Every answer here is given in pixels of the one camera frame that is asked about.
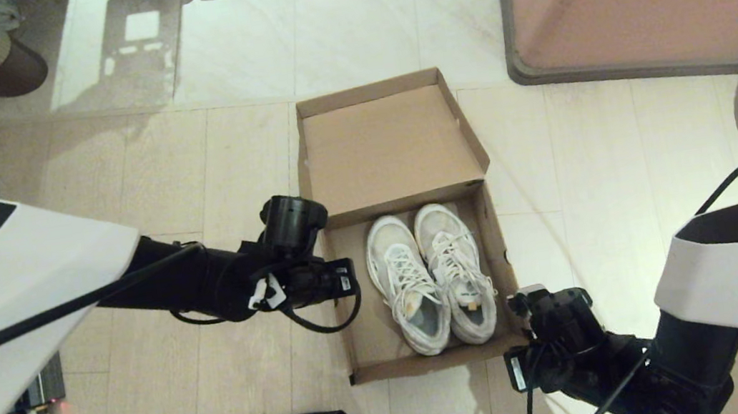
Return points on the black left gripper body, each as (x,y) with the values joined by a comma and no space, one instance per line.
(322,282)

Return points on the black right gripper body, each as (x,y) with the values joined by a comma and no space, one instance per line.
(572,366)

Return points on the white lace-up sneaker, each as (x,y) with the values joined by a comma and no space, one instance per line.
(440,226)
(393,247)

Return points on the cardboard shoe box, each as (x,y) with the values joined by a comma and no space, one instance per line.
(389,146)

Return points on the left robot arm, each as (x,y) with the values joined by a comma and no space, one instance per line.
(28,298)

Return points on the grey metal power supply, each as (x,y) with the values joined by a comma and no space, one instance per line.
(47,382)

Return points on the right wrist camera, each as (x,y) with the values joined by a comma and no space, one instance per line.
(526,300)

